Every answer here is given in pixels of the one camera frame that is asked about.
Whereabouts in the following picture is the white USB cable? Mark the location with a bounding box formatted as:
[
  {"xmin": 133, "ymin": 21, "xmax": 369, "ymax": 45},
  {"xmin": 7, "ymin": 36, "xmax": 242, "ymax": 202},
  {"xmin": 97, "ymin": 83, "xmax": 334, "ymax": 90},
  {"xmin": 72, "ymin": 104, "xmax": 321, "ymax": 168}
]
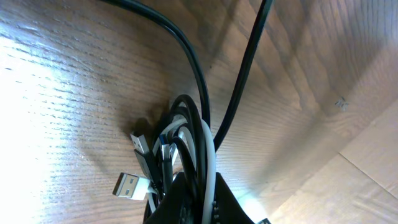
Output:
[{"xmin": 112, "ymin": 116, "xmax": 218, "ymax": 224}]

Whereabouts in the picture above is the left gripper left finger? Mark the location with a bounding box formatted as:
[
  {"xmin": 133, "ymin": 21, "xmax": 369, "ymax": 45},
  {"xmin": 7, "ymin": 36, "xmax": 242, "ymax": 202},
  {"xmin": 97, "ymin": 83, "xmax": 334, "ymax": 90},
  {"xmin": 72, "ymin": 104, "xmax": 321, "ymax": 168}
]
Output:
[{"xmin": 149, "ymin": 172, "xmax": 201, "ymax": 224}]

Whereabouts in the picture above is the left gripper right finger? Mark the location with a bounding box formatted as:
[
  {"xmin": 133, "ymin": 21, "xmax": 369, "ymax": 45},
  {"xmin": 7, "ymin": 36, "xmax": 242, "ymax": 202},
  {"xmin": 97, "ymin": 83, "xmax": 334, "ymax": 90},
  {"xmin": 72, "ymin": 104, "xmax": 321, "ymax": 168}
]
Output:
[{"xmin": 211, "ymin": 172, "xmax": 254, "ymax": 224}]

